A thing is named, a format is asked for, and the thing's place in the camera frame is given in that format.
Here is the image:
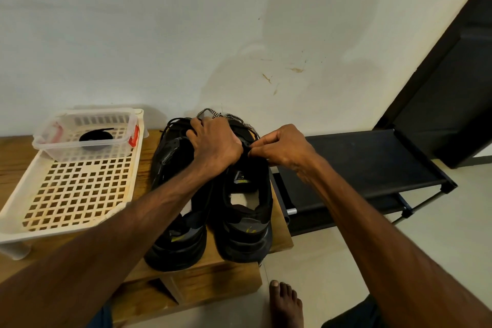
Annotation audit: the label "black shoe rack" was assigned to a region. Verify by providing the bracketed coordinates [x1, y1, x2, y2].
[271, 128, 459, 237]

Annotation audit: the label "black shoe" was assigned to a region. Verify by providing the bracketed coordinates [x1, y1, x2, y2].
[208, 120, 275, 264]
[143, 117, 215, 273]

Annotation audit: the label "person's left hand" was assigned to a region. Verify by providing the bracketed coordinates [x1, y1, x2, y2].
[187, 116, 244, 180]

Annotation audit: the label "person's right hand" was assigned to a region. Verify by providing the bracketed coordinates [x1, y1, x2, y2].
[248, 124, 322, 180]

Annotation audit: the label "single black shoelace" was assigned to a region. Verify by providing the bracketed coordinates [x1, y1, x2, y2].
[240, 139, 258, 162]

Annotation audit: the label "large white plastic tray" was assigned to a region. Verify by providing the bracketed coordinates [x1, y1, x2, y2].
[0, 107, 147, 262]

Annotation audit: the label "black shoelaces bundle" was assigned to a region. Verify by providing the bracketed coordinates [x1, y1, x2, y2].
[79, 129, 115, 145]

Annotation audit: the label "low wooden table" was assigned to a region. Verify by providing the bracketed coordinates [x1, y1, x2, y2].
[0, 129, 295, 328]

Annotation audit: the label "person's left forearm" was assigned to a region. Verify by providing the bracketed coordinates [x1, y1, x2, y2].
[0, 162, 216, 328]

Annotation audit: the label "red label sticker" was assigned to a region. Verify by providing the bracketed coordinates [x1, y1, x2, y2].
[128, 124, 141, 149]

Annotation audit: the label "small white plastic basket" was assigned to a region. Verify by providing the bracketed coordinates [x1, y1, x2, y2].
[32, 109, 145, 162]

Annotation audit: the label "person's blue shorts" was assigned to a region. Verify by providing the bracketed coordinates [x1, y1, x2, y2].
[86, 297, 385, 328]

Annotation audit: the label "dark door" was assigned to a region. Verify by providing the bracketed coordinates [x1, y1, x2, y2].
[374, 0, 492, 170]

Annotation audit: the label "person's right forearm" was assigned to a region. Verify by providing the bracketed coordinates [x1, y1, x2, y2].
[303, 158, 492, 328]

